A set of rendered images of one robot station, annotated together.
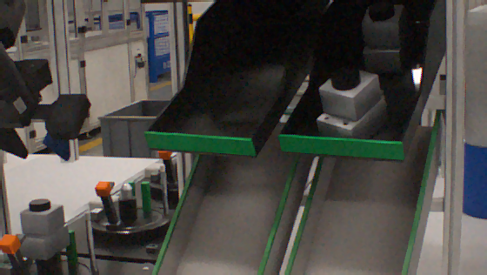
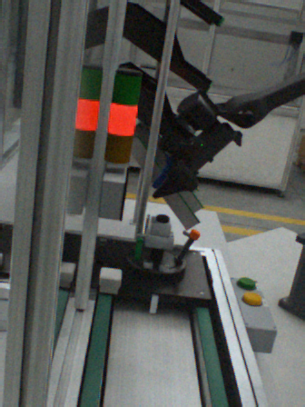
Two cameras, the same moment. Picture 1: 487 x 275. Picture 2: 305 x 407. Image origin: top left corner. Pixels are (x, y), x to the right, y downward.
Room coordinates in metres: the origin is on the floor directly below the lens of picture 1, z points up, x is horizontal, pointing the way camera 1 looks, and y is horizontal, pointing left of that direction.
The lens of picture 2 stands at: (1.35, 1.28, 1.51)
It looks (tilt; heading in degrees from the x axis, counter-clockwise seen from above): 20 degrees down; 248
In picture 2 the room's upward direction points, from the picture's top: 9 degrees clockwise
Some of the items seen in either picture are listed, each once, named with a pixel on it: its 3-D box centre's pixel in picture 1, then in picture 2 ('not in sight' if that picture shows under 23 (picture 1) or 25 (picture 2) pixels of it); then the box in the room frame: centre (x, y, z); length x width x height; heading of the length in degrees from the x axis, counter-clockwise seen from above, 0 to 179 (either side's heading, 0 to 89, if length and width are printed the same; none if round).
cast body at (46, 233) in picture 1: (46, 224); (156, 230); (0.93, 0.27, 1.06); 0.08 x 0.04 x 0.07; 162
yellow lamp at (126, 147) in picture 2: not in sight; (117, 145); (1.09, 0.42, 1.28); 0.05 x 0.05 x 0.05
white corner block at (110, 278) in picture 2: not in sight; (109, 281); (1.04, 0.34, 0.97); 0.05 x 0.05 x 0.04; 72
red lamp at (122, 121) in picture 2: not in sight; (121, 117); (1.09, 0.42, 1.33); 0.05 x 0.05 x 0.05
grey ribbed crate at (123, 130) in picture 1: (187, 135); not in sight; (3.06, 0.23, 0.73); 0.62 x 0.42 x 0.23; 72
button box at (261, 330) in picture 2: not in sight; (249, 312); (0.74, 0.42, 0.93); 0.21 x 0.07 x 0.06; 72
